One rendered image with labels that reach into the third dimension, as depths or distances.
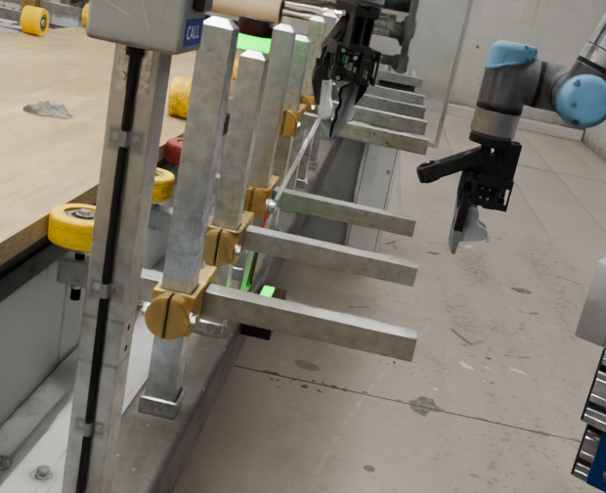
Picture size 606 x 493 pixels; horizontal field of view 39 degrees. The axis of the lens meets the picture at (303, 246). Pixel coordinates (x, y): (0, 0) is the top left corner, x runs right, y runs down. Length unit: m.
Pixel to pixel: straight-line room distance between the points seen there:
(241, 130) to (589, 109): 0.50
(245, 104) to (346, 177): 2.76
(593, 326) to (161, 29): 0.58
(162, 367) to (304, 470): 1.33
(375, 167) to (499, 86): 2.38
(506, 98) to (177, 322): 0.70
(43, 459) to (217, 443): 1.29
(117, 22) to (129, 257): 0.18
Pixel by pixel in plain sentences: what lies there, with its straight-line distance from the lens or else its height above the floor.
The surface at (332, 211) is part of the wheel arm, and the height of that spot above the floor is 0.85.
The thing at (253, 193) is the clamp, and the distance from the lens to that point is 1.42.
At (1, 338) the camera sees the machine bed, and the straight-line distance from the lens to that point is 1.08.
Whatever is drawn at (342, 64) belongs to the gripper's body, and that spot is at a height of 1.10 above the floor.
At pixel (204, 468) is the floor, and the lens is 2.25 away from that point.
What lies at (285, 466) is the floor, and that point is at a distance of 2.32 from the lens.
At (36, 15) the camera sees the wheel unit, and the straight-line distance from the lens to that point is 2.66.
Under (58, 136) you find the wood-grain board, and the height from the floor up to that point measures 0.90.
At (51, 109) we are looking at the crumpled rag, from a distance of 1.61.
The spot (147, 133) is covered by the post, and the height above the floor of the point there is 1.09.
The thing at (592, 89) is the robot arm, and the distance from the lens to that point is 1.29.
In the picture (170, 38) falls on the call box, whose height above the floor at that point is 1.16.
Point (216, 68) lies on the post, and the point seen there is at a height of 1.11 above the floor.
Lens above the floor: 1.23
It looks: 18 degrees down
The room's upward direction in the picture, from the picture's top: 11 degrees clockwise
